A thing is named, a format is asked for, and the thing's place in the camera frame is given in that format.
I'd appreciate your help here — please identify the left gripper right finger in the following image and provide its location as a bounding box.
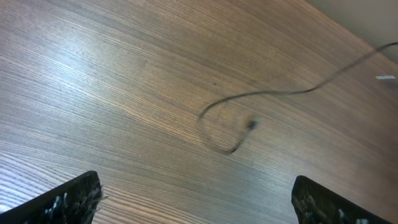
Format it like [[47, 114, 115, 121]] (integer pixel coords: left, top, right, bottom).
[[291, 175, 391, 224]]

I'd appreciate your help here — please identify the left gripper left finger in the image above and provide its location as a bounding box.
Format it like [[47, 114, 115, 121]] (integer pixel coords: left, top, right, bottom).
[[1, 170, 103, 224]]

